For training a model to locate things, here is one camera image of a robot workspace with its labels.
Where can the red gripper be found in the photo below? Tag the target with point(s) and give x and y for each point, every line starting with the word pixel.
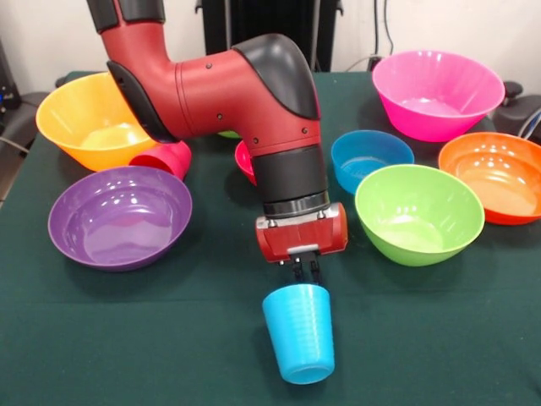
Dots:
pixel 300 237

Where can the blue cup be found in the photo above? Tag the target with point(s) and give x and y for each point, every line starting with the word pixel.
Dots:
pixel 302 338

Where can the red cup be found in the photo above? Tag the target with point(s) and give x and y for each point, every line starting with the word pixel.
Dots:
pixel 169 160

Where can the pink bowl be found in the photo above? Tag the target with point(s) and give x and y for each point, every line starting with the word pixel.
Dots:
pixel 439 84

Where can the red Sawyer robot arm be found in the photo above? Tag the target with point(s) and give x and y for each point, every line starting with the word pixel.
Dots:
pixel 236 97

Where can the red bowl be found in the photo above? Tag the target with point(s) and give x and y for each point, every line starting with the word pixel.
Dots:
pixel 246 162

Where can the green bowl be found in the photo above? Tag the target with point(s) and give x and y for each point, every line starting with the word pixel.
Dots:
pixel 418 211
pixel 229 135

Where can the blue bowl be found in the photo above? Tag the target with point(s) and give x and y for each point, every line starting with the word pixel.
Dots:
pixel 359 152

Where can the dark green tablecloth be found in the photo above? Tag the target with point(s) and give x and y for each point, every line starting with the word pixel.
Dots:
pixel 169 338

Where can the purple bowl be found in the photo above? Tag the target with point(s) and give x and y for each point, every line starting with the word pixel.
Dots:
pixel 120 211

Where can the orange bowl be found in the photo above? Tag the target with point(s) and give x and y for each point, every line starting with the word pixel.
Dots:
pixel 494 169

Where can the black office chair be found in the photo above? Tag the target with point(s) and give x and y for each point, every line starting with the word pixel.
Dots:
pixel 517 114
pixel 25 114

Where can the yellow bowl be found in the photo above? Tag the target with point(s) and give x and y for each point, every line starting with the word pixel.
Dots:
pixel 80 114

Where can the black computer box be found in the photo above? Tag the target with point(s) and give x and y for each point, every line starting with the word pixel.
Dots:
pixel 8 84

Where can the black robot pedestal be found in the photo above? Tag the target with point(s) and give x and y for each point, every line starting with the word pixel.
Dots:
pixel 262 21

